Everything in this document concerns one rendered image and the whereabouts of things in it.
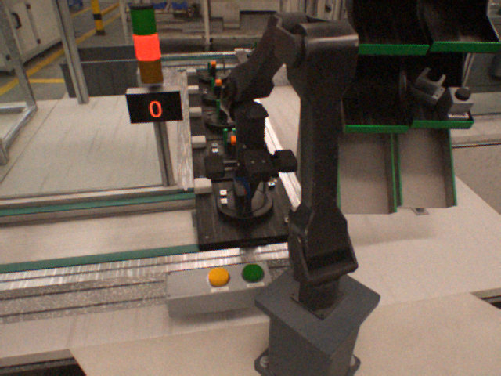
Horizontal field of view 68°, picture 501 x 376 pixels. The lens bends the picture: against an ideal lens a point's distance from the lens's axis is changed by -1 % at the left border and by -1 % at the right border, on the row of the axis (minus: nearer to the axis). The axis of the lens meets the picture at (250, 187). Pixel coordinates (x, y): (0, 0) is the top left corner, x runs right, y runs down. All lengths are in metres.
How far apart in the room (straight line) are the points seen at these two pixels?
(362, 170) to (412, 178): 0.13
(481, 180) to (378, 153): 1.05
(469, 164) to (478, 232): 0.70
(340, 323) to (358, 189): 0.41
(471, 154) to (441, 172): 0.82
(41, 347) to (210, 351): 0.33
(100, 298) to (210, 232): 0.27
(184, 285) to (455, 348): 0.55
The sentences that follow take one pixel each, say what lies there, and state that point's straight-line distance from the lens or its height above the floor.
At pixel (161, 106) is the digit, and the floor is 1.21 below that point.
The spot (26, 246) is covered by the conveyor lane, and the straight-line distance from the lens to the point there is 1.05.
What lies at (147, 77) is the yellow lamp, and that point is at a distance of 0.88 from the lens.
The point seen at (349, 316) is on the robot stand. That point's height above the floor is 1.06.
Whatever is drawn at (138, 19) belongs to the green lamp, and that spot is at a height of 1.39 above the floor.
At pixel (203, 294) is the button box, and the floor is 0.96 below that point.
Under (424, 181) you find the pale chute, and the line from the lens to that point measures 1.01.
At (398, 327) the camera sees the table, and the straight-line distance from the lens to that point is 0.88.
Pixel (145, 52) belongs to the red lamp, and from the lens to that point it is 0.86.
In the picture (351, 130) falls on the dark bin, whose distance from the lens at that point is 0.81.
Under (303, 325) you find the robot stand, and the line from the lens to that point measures 0.59.
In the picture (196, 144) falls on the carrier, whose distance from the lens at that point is 1.21.
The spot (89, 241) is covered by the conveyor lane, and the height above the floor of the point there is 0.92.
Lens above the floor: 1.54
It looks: 34 degrees down
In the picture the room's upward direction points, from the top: straight up
